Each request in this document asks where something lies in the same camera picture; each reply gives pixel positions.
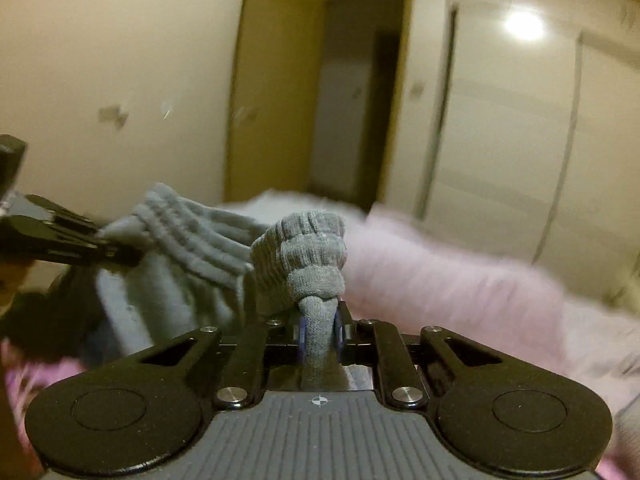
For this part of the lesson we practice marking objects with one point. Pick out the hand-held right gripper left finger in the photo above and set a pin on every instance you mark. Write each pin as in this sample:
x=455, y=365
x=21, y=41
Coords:
x=302, y=340

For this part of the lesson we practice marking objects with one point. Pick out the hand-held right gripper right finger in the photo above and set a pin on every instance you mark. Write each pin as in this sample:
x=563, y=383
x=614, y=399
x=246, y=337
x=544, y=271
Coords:
x=341, y=335

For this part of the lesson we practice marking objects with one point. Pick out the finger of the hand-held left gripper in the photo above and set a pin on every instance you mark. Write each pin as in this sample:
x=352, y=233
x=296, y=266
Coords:
x=55, y=210
x=75, y=247

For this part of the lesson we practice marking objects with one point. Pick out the grey sweat pants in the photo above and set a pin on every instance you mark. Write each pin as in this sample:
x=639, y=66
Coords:
x=310, y=250

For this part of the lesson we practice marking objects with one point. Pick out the black cloth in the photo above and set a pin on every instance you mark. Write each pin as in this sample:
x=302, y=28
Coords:
x=45, y=320

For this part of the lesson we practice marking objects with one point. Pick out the pink floral bed sheet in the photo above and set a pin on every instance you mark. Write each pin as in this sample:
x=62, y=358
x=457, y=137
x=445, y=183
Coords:
x=450, y=285

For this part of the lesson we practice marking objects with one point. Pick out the wooden door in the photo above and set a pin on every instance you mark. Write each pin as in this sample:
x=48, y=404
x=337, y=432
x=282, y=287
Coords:
x=272, y=85

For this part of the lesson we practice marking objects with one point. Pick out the white wardrobe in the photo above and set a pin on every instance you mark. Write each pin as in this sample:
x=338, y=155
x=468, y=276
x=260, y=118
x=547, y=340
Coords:
x=525, y=135

